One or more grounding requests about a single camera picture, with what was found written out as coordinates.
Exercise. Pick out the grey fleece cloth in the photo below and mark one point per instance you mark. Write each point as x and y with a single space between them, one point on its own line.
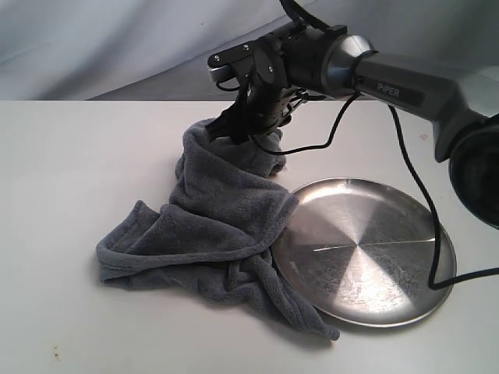
213 237

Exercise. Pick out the white backdrop sheet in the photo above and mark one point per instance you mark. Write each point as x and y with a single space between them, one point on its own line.
75 50

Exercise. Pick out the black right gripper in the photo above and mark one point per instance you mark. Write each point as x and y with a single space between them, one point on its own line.
259 109

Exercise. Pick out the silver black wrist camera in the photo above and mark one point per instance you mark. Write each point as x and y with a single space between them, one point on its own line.
231 63

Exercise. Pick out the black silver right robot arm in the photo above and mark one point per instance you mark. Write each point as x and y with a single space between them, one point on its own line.
462 106

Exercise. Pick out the round steel plate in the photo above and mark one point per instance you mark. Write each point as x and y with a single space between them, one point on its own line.
360 251

